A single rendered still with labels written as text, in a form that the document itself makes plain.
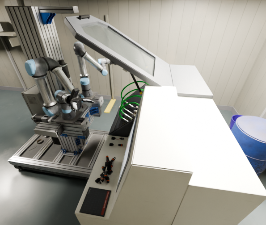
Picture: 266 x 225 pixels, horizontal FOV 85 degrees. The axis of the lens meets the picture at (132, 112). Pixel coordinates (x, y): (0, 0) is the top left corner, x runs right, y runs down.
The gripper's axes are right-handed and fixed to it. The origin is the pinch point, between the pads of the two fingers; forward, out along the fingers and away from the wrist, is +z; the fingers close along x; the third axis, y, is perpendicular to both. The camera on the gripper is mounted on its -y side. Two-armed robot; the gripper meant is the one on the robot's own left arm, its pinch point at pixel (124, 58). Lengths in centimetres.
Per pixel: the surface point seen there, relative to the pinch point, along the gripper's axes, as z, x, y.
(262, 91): 242, 49, 57
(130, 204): -38, 173, 0
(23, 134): -193, -36, 152
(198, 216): -8, 186, -2
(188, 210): -13, 183, -6
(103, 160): -48, 128, 31
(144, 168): -33, 171, -32
